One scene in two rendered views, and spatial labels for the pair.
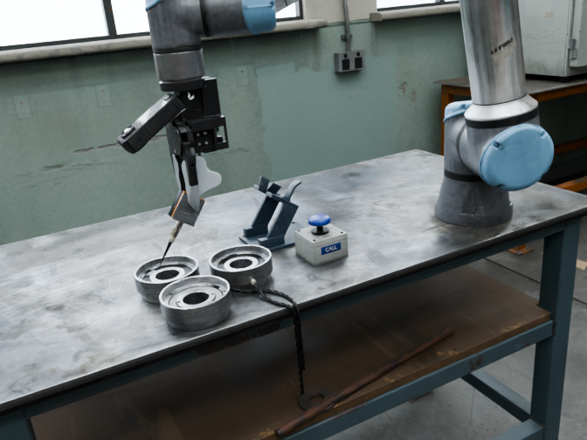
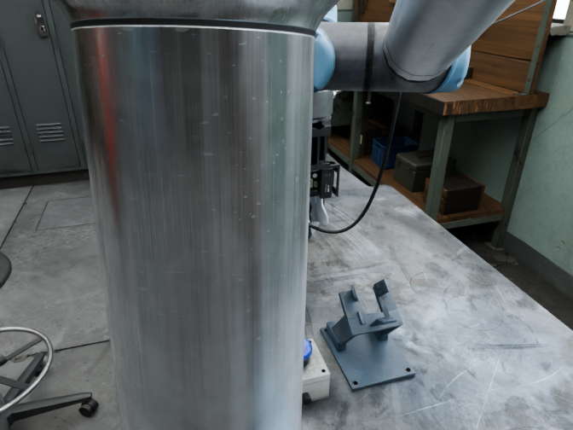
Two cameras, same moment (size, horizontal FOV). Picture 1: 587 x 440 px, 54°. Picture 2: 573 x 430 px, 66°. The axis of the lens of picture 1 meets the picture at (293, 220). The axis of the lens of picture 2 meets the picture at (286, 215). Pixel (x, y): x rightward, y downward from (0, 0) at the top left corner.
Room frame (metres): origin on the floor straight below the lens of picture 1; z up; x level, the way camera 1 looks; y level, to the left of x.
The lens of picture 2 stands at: (1.00, -0.49, 1.30)
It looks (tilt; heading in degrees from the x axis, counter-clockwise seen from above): 28 degrees down; 99
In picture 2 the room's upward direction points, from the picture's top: straight up
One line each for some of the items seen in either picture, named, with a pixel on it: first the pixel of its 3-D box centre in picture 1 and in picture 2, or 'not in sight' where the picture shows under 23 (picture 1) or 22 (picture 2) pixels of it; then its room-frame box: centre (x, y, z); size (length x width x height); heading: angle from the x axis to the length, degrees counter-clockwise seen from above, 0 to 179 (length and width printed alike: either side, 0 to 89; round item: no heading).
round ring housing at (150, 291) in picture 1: (168, 279); not in sight; (0.86, 0.22, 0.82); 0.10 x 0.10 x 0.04
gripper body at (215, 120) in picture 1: (192, 117); (308, 156); (0.93, 0.15, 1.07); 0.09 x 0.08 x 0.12; 117
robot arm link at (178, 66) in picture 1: (179, 66); (309, 101); (0.93, 0.16, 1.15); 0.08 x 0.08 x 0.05
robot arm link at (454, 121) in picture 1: (476, 133); not in sight; (1.07, -0.37, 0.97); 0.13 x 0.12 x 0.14; 2
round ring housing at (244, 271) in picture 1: (241, 268); not in sight; (0.87, 0.09, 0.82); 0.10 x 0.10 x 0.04
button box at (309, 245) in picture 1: (323, 241); (298, 374); (0.95, -0.05, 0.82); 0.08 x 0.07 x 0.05; 116
